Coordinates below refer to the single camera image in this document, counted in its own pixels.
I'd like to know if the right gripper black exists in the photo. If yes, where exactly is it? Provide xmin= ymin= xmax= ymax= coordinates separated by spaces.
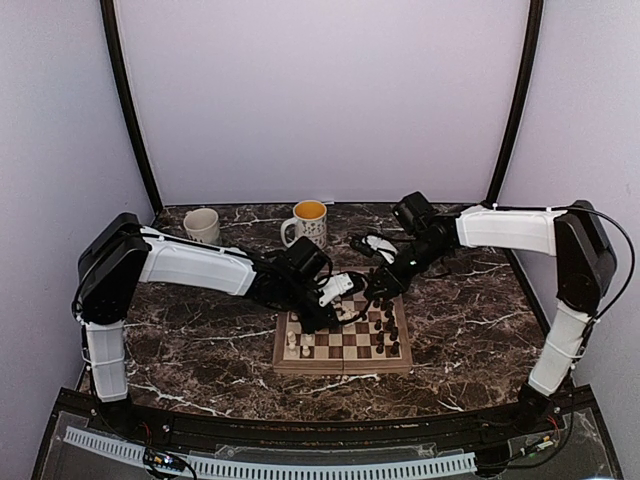
xmin=365 ymin=236 xmax=449 ymax=299

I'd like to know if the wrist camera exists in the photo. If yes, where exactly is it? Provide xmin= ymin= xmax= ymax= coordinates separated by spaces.
xmin=392 ymin=191 xmax=435 ymax=236
xmin=285 ymin=236 xmax=333 ymax=281

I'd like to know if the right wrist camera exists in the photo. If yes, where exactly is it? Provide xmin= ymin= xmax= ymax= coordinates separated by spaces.
xmin=392 ymin=191 xmax=435 ymax=236

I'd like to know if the white cable duct strip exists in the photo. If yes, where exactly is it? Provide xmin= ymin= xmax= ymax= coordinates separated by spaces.
xmin=63 ymin=427 xmax=477 ymax=479

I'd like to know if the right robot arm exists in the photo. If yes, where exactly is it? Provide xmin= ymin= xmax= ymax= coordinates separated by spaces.
xmin=353 ymin=198 xmax=617 ymax=397

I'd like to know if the black frame post right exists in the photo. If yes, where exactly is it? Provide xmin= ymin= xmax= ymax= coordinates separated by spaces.
xmin=485 ymin=0 xmax=544 ymax=205

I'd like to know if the black frame post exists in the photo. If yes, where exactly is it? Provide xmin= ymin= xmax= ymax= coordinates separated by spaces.
xmin=485 ymin=0 xmax=544 ymax=205
xmin=99 ymin=0 xmax=164 ymax=215

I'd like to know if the wooden chess board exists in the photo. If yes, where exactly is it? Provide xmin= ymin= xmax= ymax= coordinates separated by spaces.
xmin=273 ymin=296 xmax=413 ymax=375

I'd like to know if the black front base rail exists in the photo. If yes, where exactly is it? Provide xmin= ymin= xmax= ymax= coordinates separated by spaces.
xmin=49 ymin=387 xmax=596 ymax=451

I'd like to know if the black frame post left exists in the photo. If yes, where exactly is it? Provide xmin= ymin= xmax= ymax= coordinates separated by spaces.
xmin=99 ymin=0 xmax=164 ymax=215

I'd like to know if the white ceramic mug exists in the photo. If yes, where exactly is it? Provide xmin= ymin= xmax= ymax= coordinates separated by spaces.
xmin=183 ymin=208 xmax=221 ymax=245

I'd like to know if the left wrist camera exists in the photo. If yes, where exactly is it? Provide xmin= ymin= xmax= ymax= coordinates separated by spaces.
xmin=285 ymin=236 xmax=333 ymax=281

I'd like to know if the yellow inside patterned mug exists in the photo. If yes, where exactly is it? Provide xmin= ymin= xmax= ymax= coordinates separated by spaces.
xmin=280 ymin=200 xmax=328 ymax=249

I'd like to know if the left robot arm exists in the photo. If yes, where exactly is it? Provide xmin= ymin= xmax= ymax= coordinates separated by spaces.
xmin=71 ymin=212 xmax=353 ymax=436

